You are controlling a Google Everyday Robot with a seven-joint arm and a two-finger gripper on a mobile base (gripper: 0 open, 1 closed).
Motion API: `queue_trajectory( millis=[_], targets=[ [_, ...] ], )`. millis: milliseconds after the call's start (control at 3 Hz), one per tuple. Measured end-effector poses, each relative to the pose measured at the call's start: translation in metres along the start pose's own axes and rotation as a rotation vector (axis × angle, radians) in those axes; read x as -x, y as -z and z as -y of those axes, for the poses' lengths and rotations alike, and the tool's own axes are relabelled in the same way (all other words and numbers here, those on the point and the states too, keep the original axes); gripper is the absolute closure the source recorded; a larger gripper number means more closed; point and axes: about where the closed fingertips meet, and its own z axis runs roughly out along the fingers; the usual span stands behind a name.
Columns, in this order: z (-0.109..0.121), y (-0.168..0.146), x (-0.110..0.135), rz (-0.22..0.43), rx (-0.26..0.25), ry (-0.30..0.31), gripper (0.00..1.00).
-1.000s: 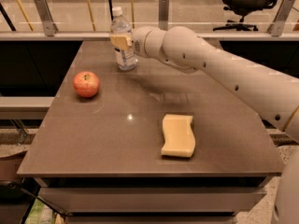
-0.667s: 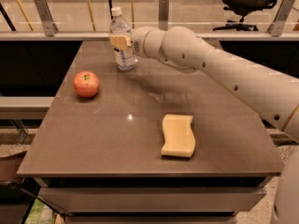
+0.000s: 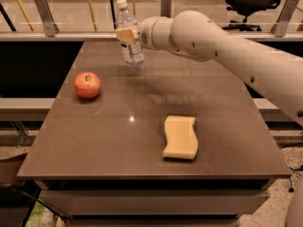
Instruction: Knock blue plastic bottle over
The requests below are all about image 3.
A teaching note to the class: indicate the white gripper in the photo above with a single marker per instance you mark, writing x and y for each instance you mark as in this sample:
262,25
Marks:
146,32

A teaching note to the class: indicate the clear plastic water bottle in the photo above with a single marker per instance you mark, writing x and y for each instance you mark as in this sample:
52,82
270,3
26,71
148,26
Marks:
132,53

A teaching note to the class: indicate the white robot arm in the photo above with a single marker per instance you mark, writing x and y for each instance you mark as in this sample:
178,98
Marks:
274,74

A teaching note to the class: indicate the red apple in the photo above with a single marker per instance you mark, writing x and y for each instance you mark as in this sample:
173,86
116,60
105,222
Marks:
87,85

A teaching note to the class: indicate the yellow wavy sponge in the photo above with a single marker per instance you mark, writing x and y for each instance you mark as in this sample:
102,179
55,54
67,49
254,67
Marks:
182,142

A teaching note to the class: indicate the grey table drawer base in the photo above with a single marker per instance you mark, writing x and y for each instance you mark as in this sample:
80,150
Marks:
154,207

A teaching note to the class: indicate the green white bag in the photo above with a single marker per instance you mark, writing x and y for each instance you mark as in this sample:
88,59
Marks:
40,216

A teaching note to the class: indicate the middle metal railing bracket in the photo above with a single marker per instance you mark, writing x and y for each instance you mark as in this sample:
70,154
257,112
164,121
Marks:
165,8

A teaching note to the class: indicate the metal railing bracket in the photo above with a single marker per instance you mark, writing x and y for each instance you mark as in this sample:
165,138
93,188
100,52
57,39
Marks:
280,27
165,8
49,25

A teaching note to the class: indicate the left metal railing bracket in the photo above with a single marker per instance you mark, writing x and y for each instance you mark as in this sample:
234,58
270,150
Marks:
49,25

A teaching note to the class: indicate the right metal railing bracket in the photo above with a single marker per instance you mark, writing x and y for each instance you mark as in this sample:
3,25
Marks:
280,27

